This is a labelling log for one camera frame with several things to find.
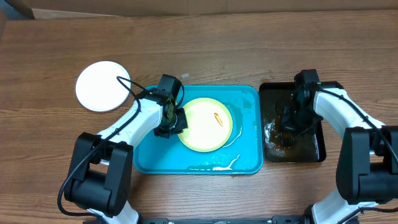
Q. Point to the black water tray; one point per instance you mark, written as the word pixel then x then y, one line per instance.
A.
pixel 283 146

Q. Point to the yellow plate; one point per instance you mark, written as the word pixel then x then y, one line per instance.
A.
pixel 210 125

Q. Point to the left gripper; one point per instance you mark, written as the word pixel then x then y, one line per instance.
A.
pixel 183 125

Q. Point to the white plate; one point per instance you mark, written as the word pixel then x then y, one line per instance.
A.
pixel 98 89

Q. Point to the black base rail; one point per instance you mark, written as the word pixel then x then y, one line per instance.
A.
pixel 274 220

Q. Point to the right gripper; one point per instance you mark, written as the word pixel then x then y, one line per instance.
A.
pixel 291 127

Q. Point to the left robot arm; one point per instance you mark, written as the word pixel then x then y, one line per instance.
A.
pixel 99 177

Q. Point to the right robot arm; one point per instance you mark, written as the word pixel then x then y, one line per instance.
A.
pixel 366 174

